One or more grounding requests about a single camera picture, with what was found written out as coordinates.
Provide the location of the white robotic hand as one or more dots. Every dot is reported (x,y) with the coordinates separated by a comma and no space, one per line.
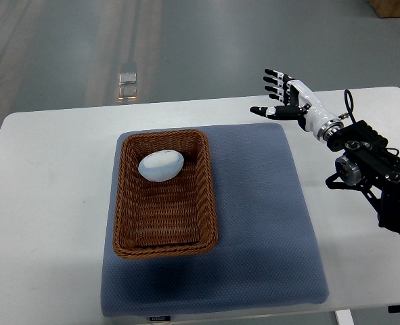
(316,119)

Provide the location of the blue white plush toy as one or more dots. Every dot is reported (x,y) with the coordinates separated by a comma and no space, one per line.
(161,166)

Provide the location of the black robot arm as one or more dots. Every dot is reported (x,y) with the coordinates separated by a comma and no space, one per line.
(368,164)

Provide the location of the brown wicker basket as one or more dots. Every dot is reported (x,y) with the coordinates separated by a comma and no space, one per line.
(173,218)

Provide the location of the wooden box corner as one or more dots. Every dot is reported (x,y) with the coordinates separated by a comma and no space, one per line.
(386,8)

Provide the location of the metal floor socket plate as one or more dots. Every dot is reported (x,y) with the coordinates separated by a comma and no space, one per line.
(127,86)

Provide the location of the blue quilted mat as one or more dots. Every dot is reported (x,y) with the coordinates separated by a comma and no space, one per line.
(266,254)

